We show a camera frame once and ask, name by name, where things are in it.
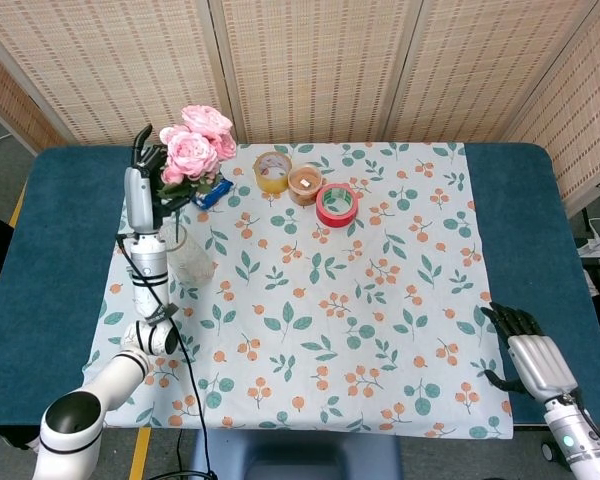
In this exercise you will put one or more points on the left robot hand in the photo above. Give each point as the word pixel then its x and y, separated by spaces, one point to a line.
pixel 142 192

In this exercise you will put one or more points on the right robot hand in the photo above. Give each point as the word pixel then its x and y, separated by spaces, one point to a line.
pixel 535 357

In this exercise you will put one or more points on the pink rose bouquet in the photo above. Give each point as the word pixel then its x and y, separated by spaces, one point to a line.
pixel 195 147

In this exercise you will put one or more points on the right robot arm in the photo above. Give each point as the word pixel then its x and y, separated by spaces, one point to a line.
pixel 577 440

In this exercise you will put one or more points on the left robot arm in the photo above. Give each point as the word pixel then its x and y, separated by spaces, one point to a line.
pixel 125 340

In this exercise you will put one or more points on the transparent glass vase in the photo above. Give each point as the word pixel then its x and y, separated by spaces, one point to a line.
pixel 190 255

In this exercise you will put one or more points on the blue snack packet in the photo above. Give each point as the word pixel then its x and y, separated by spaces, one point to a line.
pixel 212 192

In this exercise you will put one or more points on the blue table mat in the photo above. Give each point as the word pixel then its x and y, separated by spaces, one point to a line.
pixel 55 240

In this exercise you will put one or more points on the white power strip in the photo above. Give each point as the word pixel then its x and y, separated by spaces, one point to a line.
pixel 595 246

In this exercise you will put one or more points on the yellow tape roll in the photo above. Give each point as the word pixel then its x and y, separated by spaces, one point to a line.
pixel 272 171

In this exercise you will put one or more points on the brown tape roll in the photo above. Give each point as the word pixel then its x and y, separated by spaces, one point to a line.
pixel 305 186

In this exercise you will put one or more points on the red tape roll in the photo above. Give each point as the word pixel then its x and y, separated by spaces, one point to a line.
pixel 336 205

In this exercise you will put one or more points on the woven folding screen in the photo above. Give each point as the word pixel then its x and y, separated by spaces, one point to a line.
pixel 300 70

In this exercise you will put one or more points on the floral tablecloth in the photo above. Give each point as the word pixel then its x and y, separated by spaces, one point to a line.
pixel 330 310

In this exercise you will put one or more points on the blue chair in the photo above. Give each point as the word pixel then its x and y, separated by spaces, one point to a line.
pixel 295 457

